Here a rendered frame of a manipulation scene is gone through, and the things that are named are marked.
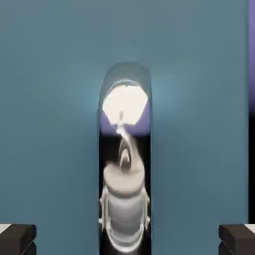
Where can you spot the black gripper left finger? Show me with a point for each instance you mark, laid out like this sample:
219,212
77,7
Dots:
19,237

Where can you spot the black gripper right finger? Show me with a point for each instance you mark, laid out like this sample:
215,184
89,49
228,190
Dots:
236,238

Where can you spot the blue cabinet door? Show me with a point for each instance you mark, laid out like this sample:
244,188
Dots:
49,119

